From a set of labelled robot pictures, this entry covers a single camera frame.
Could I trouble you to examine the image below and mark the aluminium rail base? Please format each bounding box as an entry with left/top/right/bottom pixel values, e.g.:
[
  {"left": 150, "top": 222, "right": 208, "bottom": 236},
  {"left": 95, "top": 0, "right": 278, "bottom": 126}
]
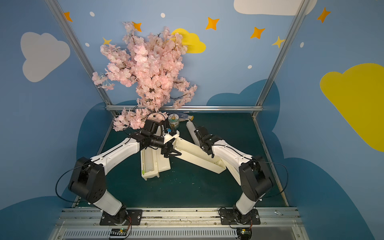
[{"left": 49, "top": 208, "right": 309, "bottom": 240}]

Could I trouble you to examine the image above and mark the plastic wrap roll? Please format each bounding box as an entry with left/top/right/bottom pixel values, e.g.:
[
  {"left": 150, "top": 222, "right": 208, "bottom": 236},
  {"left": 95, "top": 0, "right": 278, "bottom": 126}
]
[
  {"left": 186, "top": 121, "right": 200, "bottom": 146},
  {"left": 141, "top": 148, "right": 155, "bottom": 177}
]

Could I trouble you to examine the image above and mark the pink cherry blossom tree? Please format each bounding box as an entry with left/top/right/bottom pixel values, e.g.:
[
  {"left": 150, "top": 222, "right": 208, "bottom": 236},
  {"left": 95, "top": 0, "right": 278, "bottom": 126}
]
[{"left": 92, "top": 22, "right": 198, "bottom": 132}]

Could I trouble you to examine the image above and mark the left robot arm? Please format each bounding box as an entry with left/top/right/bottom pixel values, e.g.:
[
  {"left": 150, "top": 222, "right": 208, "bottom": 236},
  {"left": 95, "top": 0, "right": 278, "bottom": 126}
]
[{"left": 68, "top": 120, "right": 181, "bottom": 226}]

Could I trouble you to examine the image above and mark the small plastic bottle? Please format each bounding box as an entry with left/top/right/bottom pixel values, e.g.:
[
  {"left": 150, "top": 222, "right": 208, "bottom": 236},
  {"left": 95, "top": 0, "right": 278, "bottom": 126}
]
[{"left": 178, "top": 113, "right": 194, "bottom": 122}]

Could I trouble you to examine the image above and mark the right small circuit board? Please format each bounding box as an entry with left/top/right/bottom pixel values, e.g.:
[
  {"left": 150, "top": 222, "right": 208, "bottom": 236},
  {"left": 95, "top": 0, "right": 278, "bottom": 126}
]
[{"left": 236, "top": 228, "right": 252, "bottom": 240}]

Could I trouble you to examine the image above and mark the white wrap dispenser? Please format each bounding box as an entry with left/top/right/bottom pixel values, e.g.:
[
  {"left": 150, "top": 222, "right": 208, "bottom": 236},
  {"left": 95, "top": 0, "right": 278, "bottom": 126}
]
[{"left": 173, "top": 138, "right": 241, "bottom": 186}]

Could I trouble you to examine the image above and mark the small circuit board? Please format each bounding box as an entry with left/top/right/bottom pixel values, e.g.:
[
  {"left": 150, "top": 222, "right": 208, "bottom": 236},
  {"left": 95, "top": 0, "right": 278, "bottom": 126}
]
[
  {"left": 109, "top": 228, "right": 128, "bottom": 240},
  {"left": 236, "top": 228, "right": 252, "bottom": 240}
]

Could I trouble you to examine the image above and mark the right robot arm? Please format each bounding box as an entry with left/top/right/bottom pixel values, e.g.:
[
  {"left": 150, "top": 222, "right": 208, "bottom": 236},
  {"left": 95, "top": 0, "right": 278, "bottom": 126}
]
[{"left": 194, "top": 127, "right": 274, "bottom": 225}]

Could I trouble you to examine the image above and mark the dispenser base tray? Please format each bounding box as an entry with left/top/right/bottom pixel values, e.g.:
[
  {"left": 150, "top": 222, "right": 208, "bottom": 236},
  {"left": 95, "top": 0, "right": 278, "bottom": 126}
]
[{"left": 141, "top": 148, "right": 160, "bottom": 181}]

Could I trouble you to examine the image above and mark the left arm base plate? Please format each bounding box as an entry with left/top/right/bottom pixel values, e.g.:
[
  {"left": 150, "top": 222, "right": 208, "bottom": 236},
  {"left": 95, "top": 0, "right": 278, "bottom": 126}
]
[{"left": 99, "top": 209, "right": 143, "bottom": 226}]

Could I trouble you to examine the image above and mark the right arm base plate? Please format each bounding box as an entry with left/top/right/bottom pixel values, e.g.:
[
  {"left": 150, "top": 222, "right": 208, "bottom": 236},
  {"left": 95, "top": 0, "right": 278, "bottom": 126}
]
[{"left": 218, "top": 208, "right": 261, "bottom": 225}]

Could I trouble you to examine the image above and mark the dispenser lid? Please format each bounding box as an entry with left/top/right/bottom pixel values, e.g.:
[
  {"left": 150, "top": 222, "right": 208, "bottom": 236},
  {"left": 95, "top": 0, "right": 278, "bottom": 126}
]
[{"left": 151, "top": 147, "right": 171, "bottom": 175}]

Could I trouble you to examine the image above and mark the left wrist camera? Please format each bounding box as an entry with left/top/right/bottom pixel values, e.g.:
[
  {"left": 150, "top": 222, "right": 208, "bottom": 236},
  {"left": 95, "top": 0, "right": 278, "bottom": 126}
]
[{"left": 163, "top": 129, "right": 180, "bottom": 144}]

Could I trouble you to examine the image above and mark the green printed cup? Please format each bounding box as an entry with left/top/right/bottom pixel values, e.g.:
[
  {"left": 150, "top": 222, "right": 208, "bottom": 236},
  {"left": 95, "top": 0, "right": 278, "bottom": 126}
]
[{"left": 168, "top": 114, "right": 180, "bottom": 129}]

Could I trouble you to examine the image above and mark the left small circuit board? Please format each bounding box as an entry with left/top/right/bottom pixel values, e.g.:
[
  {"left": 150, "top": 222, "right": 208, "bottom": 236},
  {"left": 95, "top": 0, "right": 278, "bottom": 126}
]
[{"left": 109, "top": 228, "right": 128, "bottom": 240}]

